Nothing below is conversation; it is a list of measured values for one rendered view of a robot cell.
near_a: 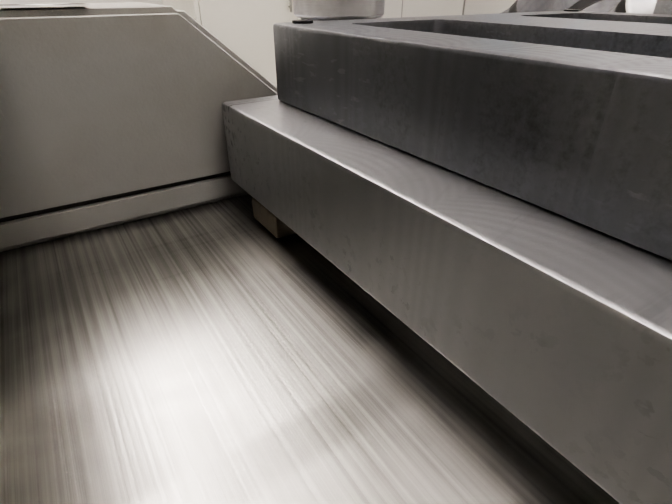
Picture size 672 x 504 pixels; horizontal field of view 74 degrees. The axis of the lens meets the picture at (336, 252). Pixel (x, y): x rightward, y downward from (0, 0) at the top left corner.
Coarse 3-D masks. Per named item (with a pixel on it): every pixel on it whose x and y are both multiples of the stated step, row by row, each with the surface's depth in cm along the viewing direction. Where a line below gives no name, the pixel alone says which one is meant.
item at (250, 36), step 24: (168, 0) 205; (192, 0) 183; (216, 0) 188; (240, 0) 193; (264, 0) 199; (288, 0) 206; (216, 24) 192; (240, 24) 198; (264, 24) 204; (240, 48) 202; (264, 48) 209; (264, 72) 213
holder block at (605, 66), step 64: (320, 64) 13; (384, 64) 11; (448, 64) 9; (512, 64) 8; (576, 64) 7; (640, 64) 7; (384, 128) 11; (448, 128) 10; (512, 128) 8; (576, 128) 7; (640, 128) 6; (512, 192) 9; (576, 192) 8; (640, 192) 7
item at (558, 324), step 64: (256, 128) 14; (320, 128) 13; (256, 192) 15; (320, 192) 11; (384, 192) 9; (448, 192) 9; (384, 256) 10; (448, 256) 8; (512, 256) 7; (576, 256) 7; (640, 256) 7; (448, 320) 9; (512, 320) 7; (576, 320) 6; (640, 320) 6; (512, 384) 8; (576, 384) 6; (640, 384) 6; (576, 448) 7; (640, 448) 6
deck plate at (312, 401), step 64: (0, 256) 14; (64, 256) 14; (128, 256) 14; (192, 256) 14; (256, 256) 14; (320, 256) 14; (0, 320) 12; (64, 320) 12; (128, 320) 12; (192, 320) 12; (256, 320) 12; (320, 320) 12; (384, 320) 12; (0, 384) 10; (64, 384) 10; (128, 384) 10; (192, 384) 10; (256, 384) 10; (320, 384) 10; (384, 384) 10; (448, 384) 10; (0, 448) 8; (64, 448) 8; (128, 448) 8; (192, 448) 8; (256, 448) 8; (320, 448) 8; (384, 448) 8; (448, 448) 8; (512, 448) 8
